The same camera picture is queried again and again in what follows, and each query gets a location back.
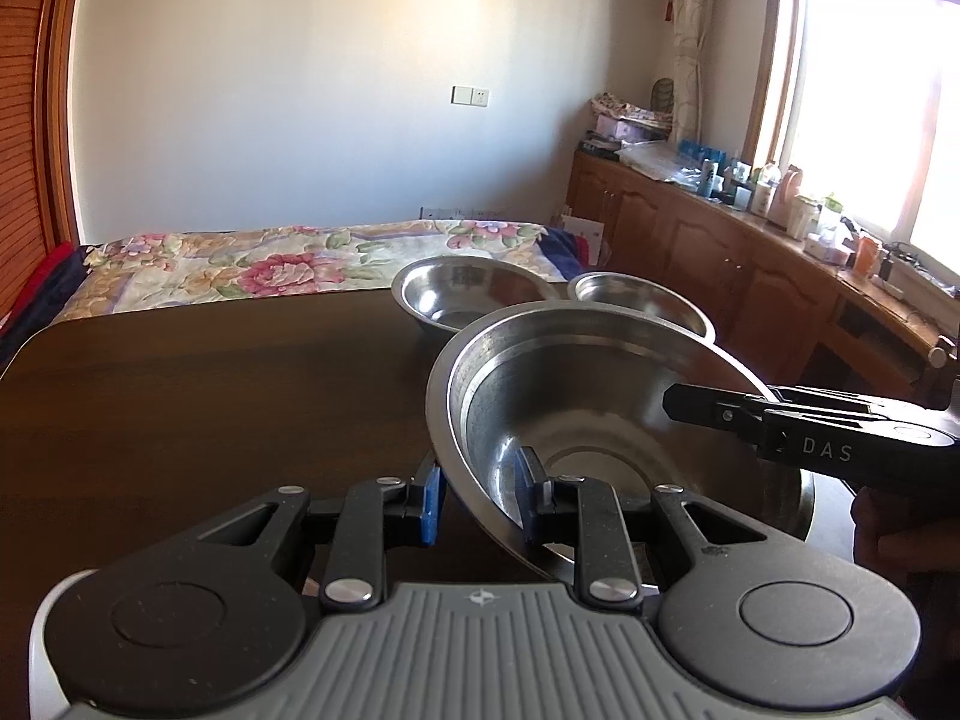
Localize red blue striped cloth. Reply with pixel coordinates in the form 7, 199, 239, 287
540, 229, 601, 272

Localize navy garment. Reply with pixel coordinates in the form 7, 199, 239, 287
0, 251, 96, 374

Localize tissue box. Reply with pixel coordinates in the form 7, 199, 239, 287
804, 234, 857, 264

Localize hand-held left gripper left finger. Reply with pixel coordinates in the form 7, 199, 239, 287
176, 465, 445, 614

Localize floral bedspread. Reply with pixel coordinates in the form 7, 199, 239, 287
52, 219, 572, 328

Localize medium steel bowl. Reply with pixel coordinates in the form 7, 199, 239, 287
391, 255, 563, 333

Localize pink box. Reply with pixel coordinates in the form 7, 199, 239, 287
596, 116, 665, 144

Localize red garment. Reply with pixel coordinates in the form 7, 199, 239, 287
0, 242, 76, 317

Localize wooden slatted wardrobe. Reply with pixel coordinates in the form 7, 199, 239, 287
0, 0, 89, 316

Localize floral cloth bundle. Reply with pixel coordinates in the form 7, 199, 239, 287
591, 94, 673, 129

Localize wooden low cabinet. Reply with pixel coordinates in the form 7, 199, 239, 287
566, 150, 960, 407

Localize patterned beige curtain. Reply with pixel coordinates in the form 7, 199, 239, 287
649, 0, 721, 143

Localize wooden framed window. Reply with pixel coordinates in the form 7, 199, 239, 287
750, 0, 960, 267

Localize small steel bowl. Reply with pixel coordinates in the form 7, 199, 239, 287
568, 272, 716, 343

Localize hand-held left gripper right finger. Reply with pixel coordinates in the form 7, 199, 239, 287
517, 447, 766, 607

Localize white cardboard box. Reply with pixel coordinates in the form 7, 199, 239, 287
562, 214, 605, 265

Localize clear plastic bags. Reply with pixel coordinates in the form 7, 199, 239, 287
619, 142, 710, 185

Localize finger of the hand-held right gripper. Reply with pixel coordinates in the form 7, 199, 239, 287
769, 387, 893, 416
664, 384, 775, 446

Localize white plastic bottle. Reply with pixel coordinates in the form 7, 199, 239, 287
752, 161, 778, 215

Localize person's right hand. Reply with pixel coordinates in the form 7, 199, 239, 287
851, 491, 960, 593

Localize large steel bowl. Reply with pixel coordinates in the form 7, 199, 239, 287
426, 301, 815, 578

